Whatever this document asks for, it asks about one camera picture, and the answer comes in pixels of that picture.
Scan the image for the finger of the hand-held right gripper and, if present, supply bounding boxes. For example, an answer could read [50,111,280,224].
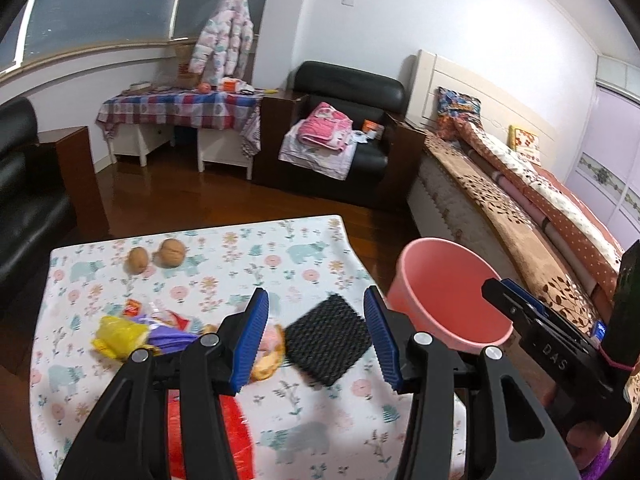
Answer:
[501,277,601,350]
[481,279,540,337]

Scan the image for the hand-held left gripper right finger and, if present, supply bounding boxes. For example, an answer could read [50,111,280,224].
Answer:
[363,285,583,480]

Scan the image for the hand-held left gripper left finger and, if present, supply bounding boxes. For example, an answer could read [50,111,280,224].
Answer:
[56,287,271,480]

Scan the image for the black mesh foam pad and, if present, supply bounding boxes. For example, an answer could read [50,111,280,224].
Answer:
[285,292,373,387]

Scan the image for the pink plastic bucket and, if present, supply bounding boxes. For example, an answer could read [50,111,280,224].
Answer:
[387,237,516,356]

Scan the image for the purple plastic wrapper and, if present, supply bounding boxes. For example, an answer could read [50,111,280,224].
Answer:
[135,314,201,356]

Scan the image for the yellow plastic wrapper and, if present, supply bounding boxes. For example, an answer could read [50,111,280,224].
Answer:
[91,315,151,361]

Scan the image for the person's right forearm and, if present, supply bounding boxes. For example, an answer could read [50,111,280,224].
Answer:
[582,442,640,480]

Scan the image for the person's right hand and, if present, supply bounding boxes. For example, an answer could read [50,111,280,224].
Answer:
[567,417,608,466]

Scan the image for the orange peel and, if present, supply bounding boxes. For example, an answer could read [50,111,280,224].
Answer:
[250,322,287,382]

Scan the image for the brown leaf patterned blanket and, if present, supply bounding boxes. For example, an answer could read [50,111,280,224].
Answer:
[425,130,621,341]

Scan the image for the red white wrapper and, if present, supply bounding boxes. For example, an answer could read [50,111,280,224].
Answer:
[150,304,202,334]

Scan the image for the floral printed tablecloth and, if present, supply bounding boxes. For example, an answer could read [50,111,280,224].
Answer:
[27,215,471,480]

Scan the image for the red plastic bag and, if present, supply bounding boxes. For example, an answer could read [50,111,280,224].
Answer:
[167,392,256,480]

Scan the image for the pink rolled bolster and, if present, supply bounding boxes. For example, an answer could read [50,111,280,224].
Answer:
[492,170,556,241]

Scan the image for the orange dotted quilt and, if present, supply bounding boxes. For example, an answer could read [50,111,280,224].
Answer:
[452,117,626,301]

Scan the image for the white bed mattress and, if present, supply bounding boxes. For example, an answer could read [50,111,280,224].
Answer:
[406,152,506,281]

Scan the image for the larger brown potato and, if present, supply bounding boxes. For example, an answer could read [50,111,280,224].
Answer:
[158,238,186,267]

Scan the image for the yellow floral pillow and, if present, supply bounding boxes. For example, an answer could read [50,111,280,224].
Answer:
[507,125,542,163]

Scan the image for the lilac wardrobe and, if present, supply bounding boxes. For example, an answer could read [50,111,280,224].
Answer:
[565,55,640,241]

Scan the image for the white printed cloth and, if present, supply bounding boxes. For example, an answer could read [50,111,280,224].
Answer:
[277,120,356,181]

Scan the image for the white side table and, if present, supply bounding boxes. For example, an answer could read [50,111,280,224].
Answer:
[196,127,256,180]
[107,122,173,167]

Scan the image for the colourful printed pillow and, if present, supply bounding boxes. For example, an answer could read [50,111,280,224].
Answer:
[435,86,483,141]

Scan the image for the pink folded clothes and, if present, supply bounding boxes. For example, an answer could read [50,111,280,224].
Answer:
[297,101,353,153]

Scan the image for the cream bed headboard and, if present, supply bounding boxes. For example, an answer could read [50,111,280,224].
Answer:
[407,49,558,161]

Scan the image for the plaid tablecloth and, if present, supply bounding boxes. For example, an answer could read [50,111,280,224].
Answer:
[95,87,263,158]

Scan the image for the brown wooden cabinet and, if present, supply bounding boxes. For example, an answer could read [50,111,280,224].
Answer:
[37,125,108,241]

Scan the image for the black leather armchair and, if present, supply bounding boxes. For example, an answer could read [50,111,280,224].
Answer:
[252,60,426,211]

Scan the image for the black leather sofa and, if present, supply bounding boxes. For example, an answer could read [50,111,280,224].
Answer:
[0,97,76,311]

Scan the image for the pink puffy jacket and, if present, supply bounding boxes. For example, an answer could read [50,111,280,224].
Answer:
[187,0,256,86]

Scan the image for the large dark window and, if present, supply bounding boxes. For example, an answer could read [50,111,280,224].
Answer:
[0,0,191,76]

